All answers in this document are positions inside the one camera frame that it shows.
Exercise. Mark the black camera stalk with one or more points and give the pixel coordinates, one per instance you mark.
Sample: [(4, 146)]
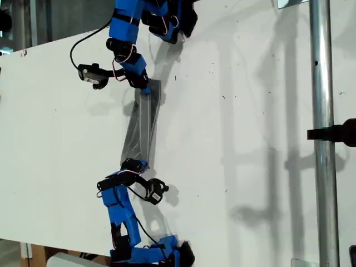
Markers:
[(142, 182), (114, 73)]

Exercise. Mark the wooden table leg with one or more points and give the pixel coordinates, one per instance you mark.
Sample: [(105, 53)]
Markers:
[(37, 254)]

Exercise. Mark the black round object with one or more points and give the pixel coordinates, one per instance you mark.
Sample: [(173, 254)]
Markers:
[(5, 20)]

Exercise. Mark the grey white-striped towel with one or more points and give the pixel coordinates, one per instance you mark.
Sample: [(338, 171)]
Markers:
[(142, 125)]

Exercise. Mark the steel post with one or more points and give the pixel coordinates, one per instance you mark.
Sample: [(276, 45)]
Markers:
[(322, 83)]

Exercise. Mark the black clamp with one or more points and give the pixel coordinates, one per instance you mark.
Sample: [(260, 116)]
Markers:
[(333, 133)]

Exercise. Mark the white box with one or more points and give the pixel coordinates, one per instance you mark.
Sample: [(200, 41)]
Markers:
[(72, 261)]

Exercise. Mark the black camera box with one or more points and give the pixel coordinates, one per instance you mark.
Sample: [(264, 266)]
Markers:
[(90, 75), (155, 194)]

